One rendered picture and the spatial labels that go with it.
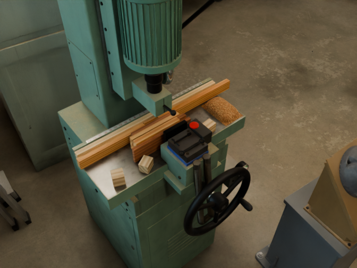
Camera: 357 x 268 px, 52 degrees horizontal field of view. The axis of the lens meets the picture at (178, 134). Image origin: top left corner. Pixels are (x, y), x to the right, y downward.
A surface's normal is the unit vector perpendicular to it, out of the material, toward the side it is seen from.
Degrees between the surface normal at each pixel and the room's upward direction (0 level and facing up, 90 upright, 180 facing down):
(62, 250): 1
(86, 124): 0
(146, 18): 90
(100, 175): 0
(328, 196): 90
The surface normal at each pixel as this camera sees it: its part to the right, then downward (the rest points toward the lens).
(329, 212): -0.80, 0.43
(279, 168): 0.00, -0.69
